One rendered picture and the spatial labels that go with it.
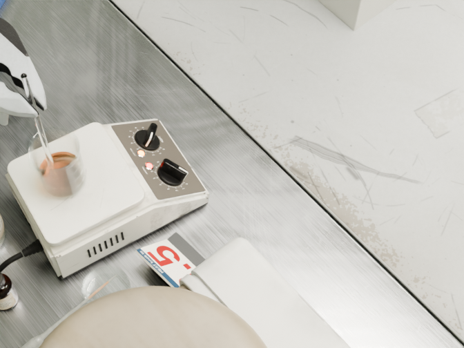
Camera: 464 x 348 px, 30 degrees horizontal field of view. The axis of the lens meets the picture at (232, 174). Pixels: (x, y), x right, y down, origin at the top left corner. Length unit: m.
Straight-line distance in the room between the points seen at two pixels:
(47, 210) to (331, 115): 0.39
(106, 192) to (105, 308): 0.63
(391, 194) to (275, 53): 0.25
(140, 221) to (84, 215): 0.07
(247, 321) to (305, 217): 0.70
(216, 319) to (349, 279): 0.69
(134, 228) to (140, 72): 0.25
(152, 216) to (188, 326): 0.66
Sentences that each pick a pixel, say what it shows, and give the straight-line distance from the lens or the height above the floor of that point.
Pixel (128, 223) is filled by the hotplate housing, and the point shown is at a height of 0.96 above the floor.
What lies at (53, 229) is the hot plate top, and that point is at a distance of 0.95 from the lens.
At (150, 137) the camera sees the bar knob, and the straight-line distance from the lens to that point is 1.02.
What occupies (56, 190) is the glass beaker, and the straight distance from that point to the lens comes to 0.95.
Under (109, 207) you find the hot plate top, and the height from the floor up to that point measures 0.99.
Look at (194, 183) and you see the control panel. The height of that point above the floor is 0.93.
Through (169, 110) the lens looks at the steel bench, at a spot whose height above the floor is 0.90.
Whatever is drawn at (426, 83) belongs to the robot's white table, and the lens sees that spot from 1.18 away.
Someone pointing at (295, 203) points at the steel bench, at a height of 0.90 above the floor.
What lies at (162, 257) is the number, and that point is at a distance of 0.99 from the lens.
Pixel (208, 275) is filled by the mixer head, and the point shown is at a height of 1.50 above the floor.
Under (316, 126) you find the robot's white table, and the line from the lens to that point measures 1.11.
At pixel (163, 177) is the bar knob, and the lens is 1.00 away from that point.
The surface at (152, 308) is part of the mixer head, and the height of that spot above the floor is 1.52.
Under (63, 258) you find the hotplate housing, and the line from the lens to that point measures 0.97.
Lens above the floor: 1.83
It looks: 60 degrees down
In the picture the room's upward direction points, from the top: 2 degrees clockwise
